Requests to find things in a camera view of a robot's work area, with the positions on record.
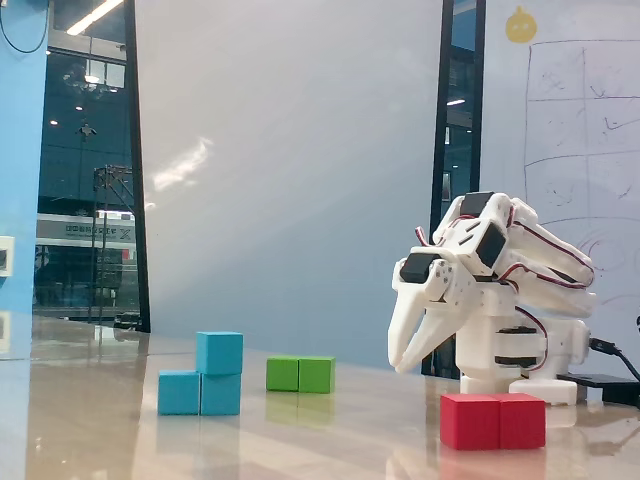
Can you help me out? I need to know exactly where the dark scaffold tower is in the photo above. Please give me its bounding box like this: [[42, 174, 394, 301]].
[[91, 163, 136, 326]]

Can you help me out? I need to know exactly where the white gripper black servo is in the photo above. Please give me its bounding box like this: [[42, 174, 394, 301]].
[[387, 247, 477, 374]]

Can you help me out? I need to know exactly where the black window frame post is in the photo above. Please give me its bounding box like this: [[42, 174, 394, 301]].
[[123, 0, 153, 334]]

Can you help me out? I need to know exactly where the black plug cable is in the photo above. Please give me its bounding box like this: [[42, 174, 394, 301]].
[[588, 337, 640, 382]]

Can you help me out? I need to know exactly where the long blue block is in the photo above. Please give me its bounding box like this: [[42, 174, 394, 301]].
[[157, 369, 242, 417]]

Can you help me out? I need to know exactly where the flat black box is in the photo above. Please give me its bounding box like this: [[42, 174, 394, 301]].
[[556, 372, 640, 407]]

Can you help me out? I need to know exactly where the yellow round sticker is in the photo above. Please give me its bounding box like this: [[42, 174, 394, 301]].
[[504, 5, 539, 44]]

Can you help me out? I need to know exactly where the small blue cube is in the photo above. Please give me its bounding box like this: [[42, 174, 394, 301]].
[[195, 330, 245, 376]]

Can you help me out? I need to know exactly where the white wall switch box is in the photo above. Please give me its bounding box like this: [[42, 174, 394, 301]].
[[0, 235, 16, 278]]

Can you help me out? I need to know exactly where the long red block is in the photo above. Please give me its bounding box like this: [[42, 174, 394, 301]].
[[439, 392, 547, 451]]

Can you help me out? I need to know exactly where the thin black hanging cable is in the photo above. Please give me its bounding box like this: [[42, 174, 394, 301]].
[[0, 0, 52, 54]]

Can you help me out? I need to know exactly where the shoulder servo wire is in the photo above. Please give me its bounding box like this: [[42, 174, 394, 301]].
[[514, 305, 551, 374]]

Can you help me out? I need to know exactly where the arm link servo wire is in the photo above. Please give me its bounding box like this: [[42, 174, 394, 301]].
[[492, 197, 597, 291]]

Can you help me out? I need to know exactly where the ceiling light strip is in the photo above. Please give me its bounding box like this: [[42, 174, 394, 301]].
[[66, 0, 125, 37]]

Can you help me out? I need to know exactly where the long green block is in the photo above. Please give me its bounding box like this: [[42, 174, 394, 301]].
[[265, 355, 336, 395]]

